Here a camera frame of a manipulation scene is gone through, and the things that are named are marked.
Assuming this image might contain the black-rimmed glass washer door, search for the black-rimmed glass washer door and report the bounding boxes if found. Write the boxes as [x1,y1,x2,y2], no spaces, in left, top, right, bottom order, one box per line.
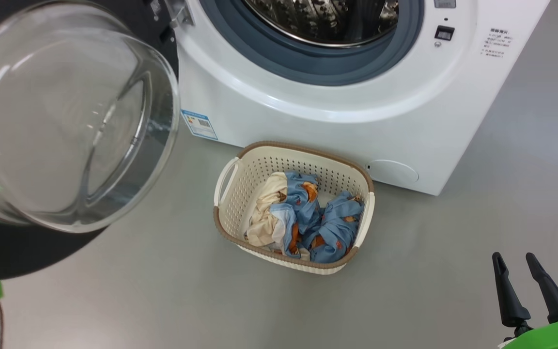
[0,0,181,280]

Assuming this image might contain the blue garment with orange print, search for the blue garment with orange print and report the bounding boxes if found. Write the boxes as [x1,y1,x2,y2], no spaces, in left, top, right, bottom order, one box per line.
[308,191,365,264]

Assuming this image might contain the cream garment with orange print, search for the cream garment with orange print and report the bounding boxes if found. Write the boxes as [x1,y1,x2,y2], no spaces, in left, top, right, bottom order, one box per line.
[245,171,322,259]

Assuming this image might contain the white front-load washing machine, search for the white front-load washing machine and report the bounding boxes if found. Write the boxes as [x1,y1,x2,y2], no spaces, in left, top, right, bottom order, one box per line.
[165,0,551,196]

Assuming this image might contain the stainless steel washing machine drum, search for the stainless steel washing machine drum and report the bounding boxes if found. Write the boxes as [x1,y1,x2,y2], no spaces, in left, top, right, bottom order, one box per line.
[243,0,400,48]

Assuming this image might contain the round white filter cover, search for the round white filter cover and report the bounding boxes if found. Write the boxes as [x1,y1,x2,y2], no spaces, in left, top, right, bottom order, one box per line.
[366,159,420,185]

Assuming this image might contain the black text warning sticker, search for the black text warning sticker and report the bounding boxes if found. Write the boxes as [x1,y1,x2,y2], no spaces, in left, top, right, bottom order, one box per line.
[481,28,513,59]

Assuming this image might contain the blue energy label sticker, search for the blue energy label sticker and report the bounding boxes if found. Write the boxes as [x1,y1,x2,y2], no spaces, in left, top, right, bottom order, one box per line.
[181,109,218,141]

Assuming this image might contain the cream laundry basket brown rim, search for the cream laundry basket brown rim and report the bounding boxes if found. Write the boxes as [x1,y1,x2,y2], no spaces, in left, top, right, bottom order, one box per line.
[213,141,375,275]

